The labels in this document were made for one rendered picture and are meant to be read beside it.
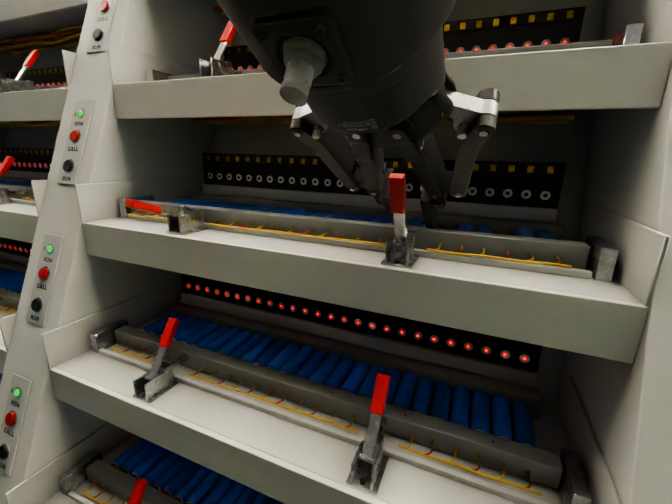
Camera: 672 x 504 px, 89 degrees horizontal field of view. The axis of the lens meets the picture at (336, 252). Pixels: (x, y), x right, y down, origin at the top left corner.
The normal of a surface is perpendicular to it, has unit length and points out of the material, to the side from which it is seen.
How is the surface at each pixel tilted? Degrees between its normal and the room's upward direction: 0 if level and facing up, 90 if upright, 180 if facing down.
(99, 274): 90
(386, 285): 111
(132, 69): 90
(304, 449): 21
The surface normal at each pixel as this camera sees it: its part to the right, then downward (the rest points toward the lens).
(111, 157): 0.92, 0.13
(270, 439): 0.03, -0.96
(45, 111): -0.39, 0.24
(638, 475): -0.36, -0.12
